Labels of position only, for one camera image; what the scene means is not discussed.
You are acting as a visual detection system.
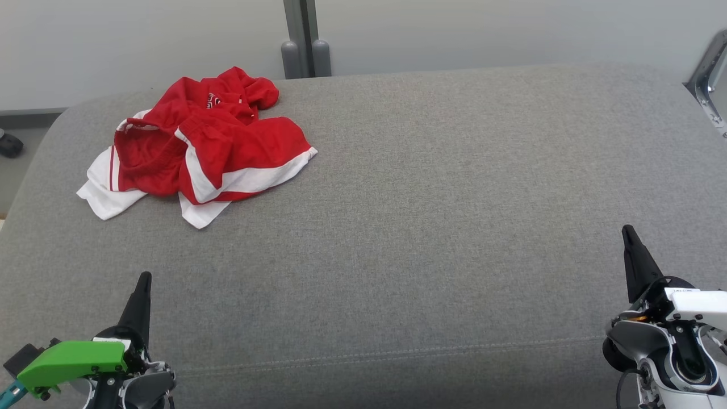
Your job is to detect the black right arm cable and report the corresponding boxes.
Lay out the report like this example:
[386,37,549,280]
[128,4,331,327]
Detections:
[616,368,645,409]

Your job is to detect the black round floor object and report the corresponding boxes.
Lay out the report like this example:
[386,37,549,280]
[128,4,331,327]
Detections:
[0,130,24,158]

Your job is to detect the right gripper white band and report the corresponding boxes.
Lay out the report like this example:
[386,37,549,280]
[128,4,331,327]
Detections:
[621,224,727,333]

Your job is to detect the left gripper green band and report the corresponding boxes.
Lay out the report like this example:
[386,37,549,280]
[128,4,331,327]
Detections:
[16,271,153,399]

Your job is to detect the grey vertical wall post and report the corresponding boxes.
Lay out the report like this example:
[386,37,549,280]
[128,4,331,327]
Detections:
[283,0,317,78]

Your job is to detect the left camera cable teal plug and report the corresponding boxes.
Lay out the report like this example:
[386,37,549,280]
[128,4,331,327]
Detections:
[0,379,28,407]

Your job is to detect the grey rounded cylinder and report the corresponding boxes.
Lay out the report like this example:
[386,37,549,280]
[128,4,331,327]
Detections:
[281,40,302,80]
[311,39,332,78]

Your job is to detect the chrome metal frame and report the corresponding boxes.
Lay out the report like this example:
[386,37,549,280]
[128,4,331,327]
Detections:
[684,28,727,139]

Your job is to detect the red shirt with white sleeves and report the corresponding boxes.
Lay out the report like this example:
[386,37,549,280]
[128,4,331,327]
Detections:
[76,66,281,229]

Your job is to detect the grey fabric sofa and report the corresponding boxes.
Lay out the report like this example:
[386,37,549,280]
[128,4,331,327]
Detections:
[0,61,727,409]

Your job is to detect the grey wall baseboard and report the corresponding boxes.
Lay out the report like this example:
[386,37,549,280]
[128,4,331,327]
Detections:
[0,108,68,130]

